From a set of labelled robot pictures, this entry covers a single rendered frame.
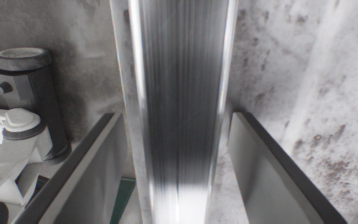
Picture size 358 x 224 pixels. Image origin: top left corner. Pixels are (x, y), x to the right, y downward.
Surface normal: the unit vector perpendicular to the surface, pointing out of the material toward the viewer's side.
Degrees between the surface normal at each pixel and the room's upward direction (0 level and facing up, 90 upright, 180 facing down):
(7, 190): 4
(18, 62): 37
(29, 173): 90
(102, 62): 0
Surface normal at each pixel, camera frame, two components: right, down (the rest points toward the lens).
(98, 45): -0.17, 0.49
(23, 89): 0.58, 0.47
